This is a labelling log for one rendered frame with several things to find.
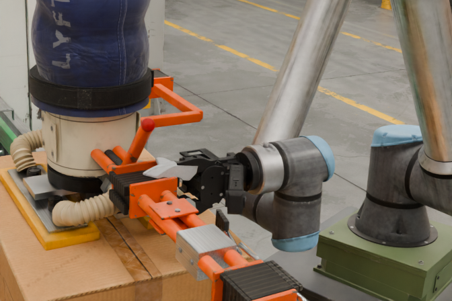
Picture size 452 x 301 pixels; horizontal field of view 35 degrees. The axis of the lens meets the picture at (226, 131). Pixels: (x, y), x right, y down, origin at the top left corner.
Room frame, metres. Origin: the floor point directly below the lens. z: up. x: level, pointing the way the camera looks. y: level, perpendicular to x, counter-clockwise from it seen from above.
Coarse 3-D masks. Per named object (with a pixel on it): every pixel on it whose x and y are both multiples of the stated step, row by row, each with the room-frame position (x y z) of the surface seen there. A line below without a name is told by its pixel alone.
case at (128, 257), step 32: (0, 160) 1.44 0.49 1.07; (0, 192) 1.28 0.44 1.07; (0, 224) 1.14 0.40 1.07; (96, 224) 1.17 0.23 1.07; (128, 224) 1.17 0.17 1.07; (0, 256) 1.09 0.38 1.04; (32, 256) 1.04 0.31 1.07; (64, 256) 1.05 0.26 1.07; (96, 256) 1.05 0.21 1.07; (128, 256) 1.06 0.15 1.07; (160, 256) 1.07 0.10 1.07; (0, 288) 1.10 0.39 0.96; (32, 288) 0.95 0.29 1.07; (64, 288) 0.95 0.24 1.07; (96, 288) 0.96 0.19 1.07; (128, 288) 0.98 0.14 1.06; (160, 288) 1.01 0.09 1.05; (192, 288) 1.03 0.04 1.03
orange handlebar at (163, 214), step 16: (160, 96) 1.60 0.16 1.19; (176, 96) 1.55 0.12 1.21; (192, 112) 1.44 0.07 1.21; (96, 160) 1.17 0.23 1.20; (144, 208) 0.99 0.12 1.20; (160, 208) 0.97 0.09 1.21; (176, 208) 0.96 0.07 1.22; (192, 208) 0.97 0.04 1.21; (160, 224) 0.94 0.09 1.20; (176, 224) 0.93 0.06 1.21; (192, 224) 0.94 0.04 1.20; (208, 256) 0.84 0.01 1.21; (224, 256) 0.86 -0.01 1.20; (240, 256) 0.85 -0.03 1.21; (208, 272) 0.81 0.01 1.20
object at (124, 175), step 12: (120, 168) 1.08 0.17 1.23; (132, 168) 1.09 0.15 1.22; (144, 168) 1.10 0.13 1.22; (120, 180) 1.04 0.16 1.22; (132, 180) 1.06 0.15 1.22; (144, 180) 1.06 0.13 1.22; (156, 180) 1.04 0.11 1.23; (168, 180) 1.04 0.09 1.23; (120, 192) 1.02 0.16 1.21; (132, 192) 1.01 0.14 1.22; (144, 192) 1.02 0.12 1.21; (156, 192) 1.03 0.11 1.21; (120, 204) 1.02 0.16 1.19; (132, 204) 1.01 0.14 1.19; (132, 216) 1.01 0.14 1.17
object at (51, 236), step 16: (0, 176) 1.33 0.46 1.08; (16, 176) 1.31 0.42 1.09; (32, 176) 1.28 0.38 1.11; (16, 192) 1.24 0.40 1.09; (32, 208) 1.18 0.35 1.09; (48, 208) 1.16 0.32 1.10; (32, 224) 1.13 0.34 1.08; (48, 224) 1.11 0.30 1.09; (80, 224) 1.12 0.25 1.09; (48, 240) 1.07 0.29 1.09; (64, 240) 1.08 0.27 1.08; (80, 240) 1.09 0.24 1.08; (96, 240) 1.11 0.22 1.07
